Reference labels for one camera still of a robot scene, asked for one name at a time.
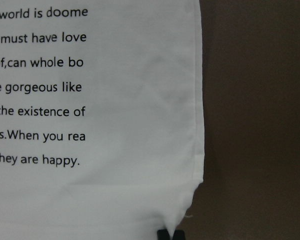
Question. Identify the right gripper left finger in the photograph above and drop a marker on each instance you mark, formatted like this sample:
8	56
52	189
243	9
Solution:
163	234

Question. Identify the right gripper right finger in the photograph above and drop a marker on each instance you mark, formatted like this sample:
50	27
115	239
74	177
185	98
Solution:
179	235

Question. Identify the white long-sleeve printed shirt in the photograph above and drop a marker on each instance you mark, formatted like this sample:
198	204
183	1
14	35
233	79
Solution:
101	117

